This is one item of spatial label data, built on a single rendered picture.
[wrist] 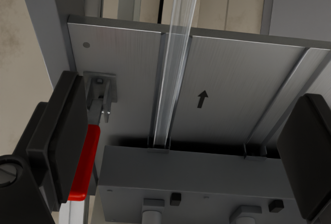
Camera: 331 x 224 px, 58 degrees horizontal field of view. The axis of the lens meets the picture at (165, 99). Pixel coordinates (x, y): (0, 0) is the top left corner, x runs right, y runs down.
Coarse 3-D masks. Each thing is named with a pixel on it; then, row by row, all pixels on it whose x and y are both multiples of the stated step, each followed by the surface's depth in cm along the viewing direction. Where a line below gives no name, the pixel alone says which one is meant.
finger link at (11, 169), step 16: (0, 160) 8; (16, 160) 8; (0, 176) 8; (16, 176) 8; (32, 176) 8; (0, 192) 7; (16, 192) 7; (32, 192) 7; (0, 208) 7; (16, 208) 7; (32, 208) 7
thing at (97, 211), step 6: (96, 192) 43; (96, 198) 43; (96, 204) 42; (96, 210) 42; (102, 210) 42; (96, 216) 41; (102, 216) 41; (96, 222) 41; (102, 222) 41; (108, 222) 41; (114, 222) 41
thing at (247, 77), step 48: (96, 48) 23; (144, 48) 23; (192, 48) 23; (240, 48) 23; (288, 48) 23; (144, 96) 28; (192, 96) 28; (240, 96) 28; (288, 96) 27; (144, 144) 36; (192, 144) 35; (240, 144) 35
